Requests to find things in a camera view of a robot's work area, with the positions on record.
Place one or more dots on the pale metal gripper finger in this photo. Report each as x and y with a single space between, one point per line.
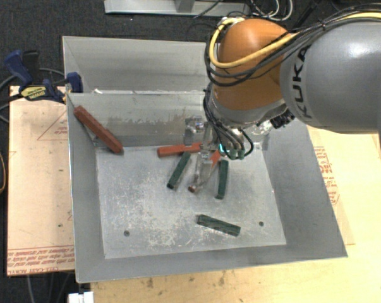
208 170
198 172

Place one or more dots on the dark green flat block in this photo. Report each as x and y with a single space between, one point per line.
222 180
218 225
179 170

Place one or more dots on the grey metal bin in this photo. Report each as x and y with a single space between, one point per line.
152 207

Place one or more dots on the brown cardboard board, red print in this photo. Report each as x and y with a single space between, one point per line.
38 185

